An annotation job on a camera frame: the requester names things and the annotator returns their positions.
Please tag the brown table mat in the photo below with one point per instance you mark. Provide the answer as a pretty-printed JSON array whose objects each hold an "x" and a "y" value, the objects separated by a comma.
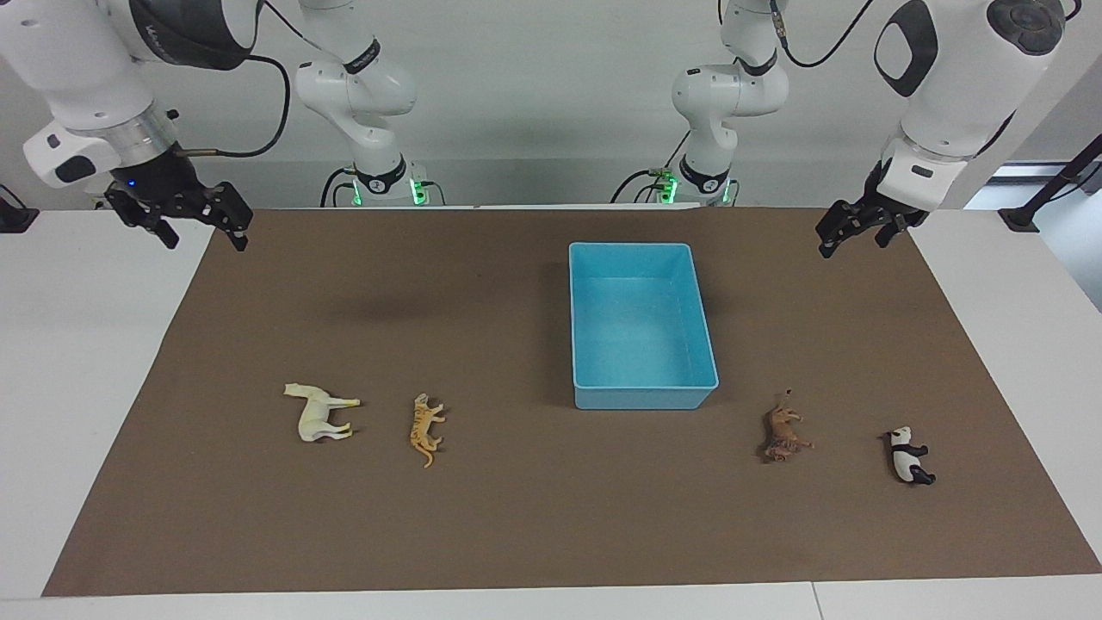
[{"x": 516, "y": 499}]

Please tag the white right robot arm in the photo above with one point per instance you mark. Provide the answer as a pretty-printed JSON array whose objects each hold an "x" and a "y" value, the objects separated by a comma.
[{"x": 86, "y": 77}]

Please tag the cream white horse toy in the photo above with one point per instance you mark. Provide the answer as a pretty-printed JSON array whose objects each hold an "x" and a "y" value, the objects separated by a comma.
[{"x": 314, "y": 413}]

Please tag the light blue storage box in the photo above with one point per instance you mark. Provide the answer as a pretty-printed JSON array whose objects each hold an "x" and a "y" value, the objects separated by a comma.
[{"x": 641, "y": 344}]

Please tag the black and white panda toy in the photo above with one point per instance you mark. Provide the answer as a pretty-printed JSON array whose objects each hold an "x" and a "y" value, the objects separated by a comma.
[{"x": 904, "y": 461}]

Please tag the brown lion toy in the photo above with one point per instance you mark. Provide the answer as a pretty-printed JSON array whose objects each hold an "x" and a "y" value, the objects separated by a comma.
[{"x": 782, "y": 430}]

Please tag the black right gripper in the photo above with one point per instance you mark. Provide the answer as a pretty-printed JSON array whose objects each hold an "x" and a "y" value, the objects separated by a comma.
[{"x": 164, "y": 189}]

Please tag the orange striped tiger toy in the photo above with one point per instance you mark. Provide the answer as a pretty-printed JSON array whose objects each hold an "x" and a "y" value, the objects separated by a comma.
[{"x": 424, "y": 429}]

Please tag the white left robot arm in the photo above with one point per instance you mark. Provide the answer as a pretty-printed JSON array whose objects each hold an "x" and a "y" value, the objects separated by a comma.
[{"x": 947, "y": 95}]

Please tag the black stand with long pole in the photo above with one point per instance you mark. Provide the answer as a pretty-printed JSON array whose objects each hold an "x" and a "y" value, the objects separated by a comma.
[{"x": 1046, "y": 189}]

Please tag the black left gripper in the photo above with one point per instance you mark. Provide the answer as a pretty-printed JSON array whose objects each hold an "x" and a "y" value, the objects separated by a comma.
[{"x": 891, "y": 202}]

